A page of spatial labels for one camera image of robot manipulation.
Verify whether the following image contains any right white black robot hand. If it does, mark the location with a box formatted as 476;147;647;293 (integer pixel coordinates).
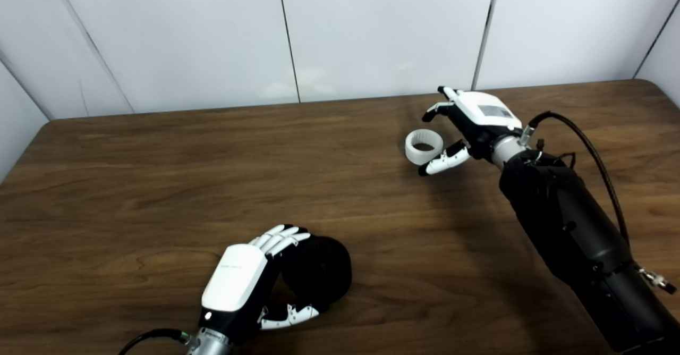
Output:
418;86;524;177

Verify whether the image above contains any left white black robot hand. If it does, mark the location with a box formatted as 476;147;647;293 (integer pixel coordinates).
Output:
198;224;320;345

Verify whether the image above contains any white toothed ring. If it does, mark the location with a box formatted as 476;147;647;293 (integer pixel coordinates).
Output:
405;130;444;165

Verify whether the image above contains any round black part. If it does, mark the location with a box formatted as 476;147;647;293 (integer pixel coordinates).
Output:
280;234;353;314

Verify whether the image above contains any right thin black wire loop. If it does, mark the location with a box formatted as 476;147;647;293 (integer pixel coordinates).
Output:
533;139;577;170

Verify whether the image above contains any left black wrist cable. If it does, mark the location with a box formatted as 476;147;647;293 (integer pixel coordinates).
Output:
118;328;192;355

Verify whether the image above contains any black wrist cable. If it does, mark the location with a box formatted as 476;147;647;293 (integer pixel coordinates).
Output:
118;328;192;355
521;111;678;295

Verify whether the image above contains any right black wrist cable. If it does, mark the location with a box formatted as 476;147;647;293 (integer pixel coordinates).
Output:
521;111;678;295

